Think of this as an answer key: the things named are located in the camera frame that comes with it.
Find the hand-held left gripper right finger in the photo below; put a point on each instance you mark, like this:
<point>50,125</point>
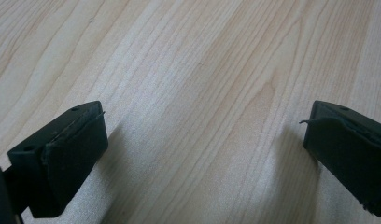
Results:
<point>350,149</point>

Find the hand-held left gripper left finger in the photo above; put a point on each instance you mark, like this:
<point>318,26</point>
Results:
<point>70,155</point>

